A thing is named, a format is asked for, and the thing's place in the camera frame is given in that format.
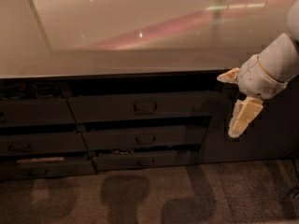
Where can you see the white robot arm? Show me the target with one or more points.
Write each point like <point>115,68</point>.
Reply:
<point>280,59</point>

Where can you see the dark cabinet door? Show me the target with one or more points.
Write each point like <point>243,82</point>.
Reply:
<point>273,134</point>

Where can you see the snack bags in left drawer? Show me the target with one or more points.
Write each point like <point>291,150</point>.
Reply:
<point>37,90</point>

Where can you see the dark drawer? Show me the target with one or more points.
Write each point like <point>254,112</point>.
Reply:
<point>41,143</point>
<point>46,167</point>
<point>105,162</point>
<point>162,136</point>
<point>34,112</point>
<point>143,106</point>

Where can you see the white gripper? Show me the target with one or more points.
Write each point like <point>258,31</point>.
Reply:
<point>257,77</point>

